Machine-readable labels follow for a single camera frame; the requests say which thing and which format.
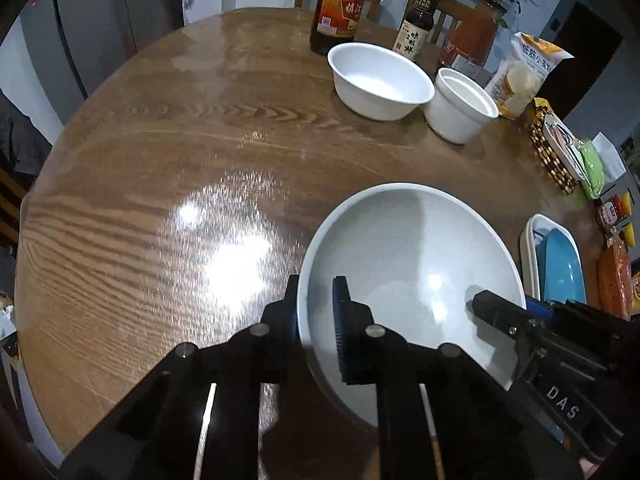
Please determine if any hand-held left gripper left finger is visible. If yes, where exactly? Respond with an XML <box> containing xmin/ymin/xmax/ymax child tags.
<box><xmin>60</xmin><ymin>274</ymin><xmax>303</xmax><ymax>480</ymax></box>

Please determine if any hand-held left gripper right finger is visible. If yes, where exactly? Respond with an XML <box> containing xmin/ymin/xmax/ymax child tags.
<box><xmin>331</xmin><ymin>275</ymin><xmax>585</xmax><ymax>480</ymax></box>

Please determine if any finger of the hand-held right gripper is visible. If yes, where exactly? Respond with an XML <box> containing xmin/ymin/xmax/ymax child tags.
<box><xmin>472</xmin><ymin>290</ymin><xmax>557</xmax><ymax>344</ymax></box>

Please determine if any square blue patterned plate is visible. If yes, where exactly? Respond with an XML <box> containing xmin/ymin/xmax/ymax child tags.
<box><xmin>519</xmin><ymin>213</ymin><xmax>587</xmax><ymax>306</ymax></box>

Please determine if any blue bowl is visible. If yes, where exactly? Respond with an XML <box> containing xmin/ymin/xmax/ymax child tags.
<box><xmin>543</xmin><ymin>228</ymin><xmax>587</xmax><ymax>306</ymax></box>

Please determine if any large white bowl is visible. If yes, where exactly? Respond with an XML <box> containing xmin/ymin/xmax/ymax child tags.
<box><xmin>296</xmin><ymin>182</ymin><xmax>528</xmax><ymax>428</ymax></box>

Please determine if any small white bowl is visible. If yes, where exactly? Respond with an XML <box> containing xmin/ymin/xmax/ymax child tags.
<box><xmin>425</xmin><ymin>67</ymin><xmax>500</xmax><ymax>145</ymax></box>

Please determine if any medium white bowl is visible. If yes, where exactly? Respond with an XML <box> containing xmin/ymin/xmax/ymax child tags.
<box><xmin>327</xmin><ymin>42</ymin><xmax>435</xmax><ymax>122</ymax></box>

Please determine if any orange snack packet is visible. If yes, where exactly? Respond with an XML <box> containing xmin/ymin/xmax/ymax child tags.
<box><xmin>597</xmin><ymin>232</ymin><xmax>634</xmax><ymax>320</ymax></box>

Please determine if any red condiment jar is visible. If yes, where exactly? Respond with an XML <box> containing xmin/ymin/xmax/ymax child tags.
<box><xmin>596</xmin><ymin>195</ymin><xmax>632</xmax><ymax>231</ymax></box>

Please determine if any woven bead basket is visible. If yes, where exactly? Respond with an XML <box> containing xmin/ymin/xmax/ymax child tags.
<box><xmin>529</xmin><ymin>102</ymin><xmax>587</xmax><ymax>195</ymax></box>

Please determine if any green packet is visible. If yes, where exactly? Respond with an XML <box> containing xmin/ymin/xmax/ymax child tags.
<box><xmin>577</xmin><ymin>139</ymin><xmax>607</xmax><ymax>200</ymax></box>

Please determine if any white foil packet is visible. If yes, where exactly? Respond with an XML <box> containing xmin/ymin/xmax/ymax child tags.
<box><xmin>542</xmin><ymin>112</ymin><xmax>584</xmax><ymax>181</ymax></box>

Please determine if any white paper pack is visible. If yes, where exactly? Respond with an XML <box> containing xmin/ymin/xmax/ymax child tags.
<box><xmin>592</xmin><ymin>132</ymin><xmax>627</xmax><ymax>182</ymax></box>

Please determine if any yellow cracker bag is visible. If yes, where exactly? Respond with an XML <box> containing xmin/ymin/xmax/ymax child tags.
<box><xmin>484</xmin><ymin>32</ymin><xmax>575</xmax><ymax>121</ymax></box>

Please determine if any red sauce jar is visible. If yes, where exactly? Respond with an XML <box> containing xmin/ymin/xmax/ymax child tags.
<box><xmin>439</xmin><ymin>0</ymin><xmax>507</xmax><ymax>72</ymax></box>

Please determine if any small dark sauce bottle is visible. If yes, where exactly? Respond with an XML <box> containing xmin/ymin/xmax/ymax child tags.
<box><xmin>393</xmin><ymin>0</ymin><xmax>445</xmax><ymax>62</ymax></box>

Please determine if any wooden slatted chair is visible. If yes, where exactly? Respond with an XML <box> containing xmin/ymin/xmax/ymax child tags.
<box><xmin>0</xmin><ymin>165</ymin><xmax>32</xmax><ymax>248</ymax></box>

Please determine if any large dark vinegar bottle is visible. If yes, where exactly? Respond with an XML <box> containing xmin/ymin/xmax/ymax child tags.
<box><xmin>309</xmin><ymin>0</ymin><xmax>377</xmax><ymax>56</ymax></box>

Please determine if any dark cloth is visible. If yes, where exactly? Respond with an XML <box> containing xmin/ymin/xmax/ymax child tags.
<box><xmin>0</xmin><ymin>89</ymin><xmax>55</xmax><ymax>177</ymax></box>

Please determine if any grey refrigerator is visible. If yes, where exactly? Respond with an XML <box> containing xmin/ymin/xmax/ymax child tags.
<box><xmin>20</xmin><ymin>0</ymin><xmax>186</xmax><ymax>128</ymax></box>

